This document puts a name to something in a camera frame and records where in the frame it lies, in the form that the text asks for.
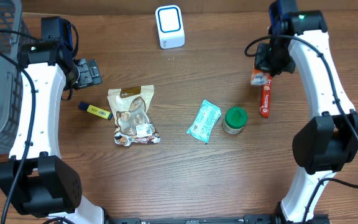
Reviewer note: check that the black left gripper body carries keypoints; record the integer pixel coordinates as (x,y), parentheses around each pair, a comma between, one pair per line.
(89,73)

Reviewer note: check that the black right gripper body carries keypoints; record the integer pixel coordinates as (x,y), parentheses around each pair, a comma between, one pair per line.
(263,61)

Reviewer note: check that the orange snack packet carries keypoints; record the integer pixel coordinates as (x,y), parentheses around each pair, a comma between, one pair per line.
(259,77)

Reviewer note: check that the yellow glue stick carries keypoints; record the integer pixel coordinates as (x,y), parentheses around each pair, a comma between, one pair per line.
(95,110)

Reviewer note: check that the red white snack bar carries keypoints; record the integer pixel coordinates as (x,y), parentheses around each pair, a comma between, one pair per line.
(266,98)

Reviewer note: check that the grey plastic mesh basket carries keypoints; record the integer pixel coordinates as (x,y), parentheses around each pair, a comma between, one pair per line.
(11,81)

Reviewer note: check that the teal white tissue pack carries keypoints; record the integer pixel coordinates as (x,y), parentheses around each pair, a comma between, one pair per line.
(208,115)

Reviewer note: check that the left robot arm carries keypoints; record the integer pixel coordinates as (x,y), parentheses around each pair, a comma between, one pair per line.
(35,179)

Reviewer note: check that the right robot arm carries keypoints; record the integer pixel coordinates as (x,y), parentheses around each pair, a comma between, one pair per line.
(298,41)

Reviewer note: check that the white barcode scanner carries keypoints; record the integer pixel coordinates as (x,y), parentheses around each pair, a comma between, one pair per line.
(170,27)

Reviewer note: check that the brown white snack pouch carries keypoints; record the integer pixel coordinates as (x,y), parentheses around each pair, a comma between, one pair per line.
(129,107)

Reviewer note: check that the grey tape roll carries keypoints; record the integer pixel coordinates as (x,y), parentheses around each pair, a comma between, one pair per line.
(234,121)

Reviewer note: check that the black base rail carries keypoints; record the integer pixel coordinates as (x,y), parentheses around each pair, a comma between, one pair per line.
(197,221)

